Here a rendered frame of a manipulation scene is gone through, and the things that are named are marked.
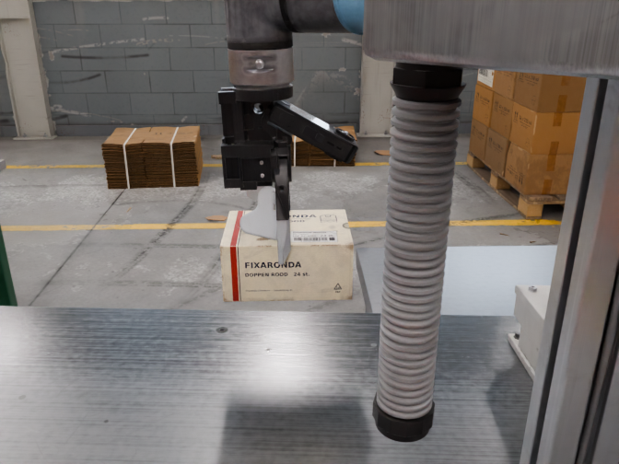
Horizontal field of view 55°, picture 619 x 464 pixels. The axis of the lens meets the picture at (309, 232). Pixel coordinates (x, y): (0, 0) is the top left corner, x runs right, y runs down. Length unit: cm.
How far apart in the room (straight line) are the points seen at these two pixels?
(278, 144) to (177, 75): 509
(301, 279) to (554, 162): 318
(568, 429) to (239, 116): 48
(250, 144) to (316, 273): 18
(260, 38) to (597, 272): 45
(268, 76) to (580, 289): 43
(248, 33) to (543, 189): 329
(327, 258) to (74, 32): 535
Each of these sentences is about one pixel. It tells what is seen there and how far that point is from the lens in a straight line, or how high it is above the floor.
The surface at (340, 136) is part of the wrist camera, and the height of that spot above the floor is 115.
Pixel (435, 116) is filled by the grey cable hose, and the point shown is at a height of 126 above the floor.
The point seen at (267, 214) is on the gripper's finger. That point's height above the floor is 106.
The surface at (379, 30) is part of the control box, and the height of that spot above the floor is 130.
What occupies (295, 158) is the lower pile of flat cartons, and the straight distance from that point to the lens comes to 468.
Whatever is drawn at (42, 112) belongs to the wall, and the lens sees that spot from 613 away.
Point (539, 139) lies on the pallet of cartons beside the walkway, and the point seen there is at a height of 49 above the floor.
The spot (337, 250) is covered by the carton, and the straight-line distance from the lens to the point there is 72.
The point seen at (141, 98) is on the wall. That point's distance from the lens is 588.
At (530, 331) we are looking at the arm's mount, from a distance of 86.
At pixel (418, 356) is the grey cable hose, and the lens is 32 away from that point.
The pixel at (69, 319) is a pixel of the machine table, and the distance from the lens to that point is 101.
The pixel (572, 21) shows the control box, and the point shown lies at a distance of 19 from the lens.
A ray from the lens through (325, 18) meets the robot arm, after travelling 65.
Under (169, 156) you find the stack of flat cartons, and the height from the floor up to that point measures 22.
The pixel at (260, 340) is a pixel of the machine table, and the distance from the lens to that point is 89.
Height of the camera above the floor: 131
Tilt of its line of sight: 22 degrees down
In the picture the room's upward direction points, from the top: straight up
